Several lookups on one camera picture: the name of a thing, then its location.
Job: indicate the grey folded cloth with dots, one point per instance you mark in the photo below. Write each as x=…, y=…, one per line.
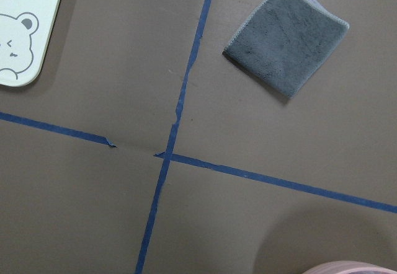
x=284, y=42

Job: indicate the cream bear serving tray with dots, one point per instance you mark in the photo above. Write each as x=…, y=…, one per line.
x=26, y=27

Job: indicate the pink bowl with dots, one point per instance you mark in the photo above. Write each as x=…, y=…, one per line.
x=347, y=267

